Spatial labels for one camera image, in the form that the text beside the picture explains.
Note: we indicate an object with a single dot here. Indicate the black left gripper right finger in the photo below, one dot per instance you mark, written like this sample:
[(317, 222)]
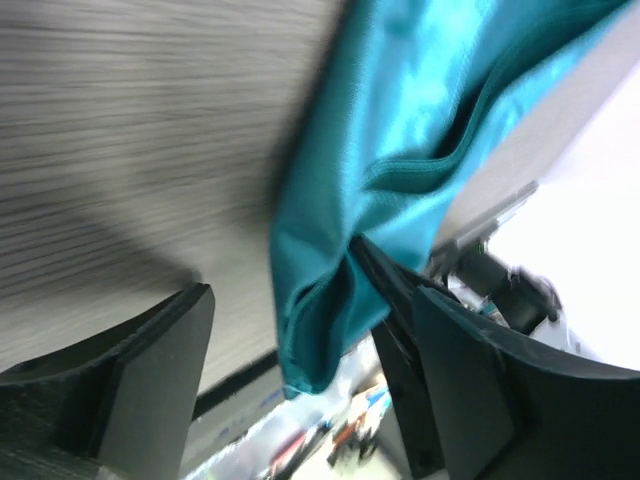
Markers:
[(510, 407)]

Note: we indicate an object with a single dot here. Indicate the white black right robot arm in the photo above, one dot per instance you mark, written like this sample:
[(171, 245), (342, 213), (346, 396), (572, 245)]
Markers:
[(467, 273)]

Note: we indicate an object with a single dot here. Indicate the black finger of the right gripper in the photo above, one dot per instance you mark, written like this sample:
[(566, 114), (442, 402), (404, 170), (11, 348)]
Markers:
[(398, 351)]

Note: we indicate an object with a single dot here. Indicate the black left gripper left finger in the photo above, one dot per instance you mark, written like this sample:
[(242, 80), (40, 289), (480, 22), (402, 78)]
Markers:
[(119, 402)]

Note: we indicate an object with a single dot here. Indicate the teal satin napkin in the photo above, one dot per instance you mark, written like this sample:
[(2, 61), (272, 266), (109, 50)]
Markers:
[(416, 96)]

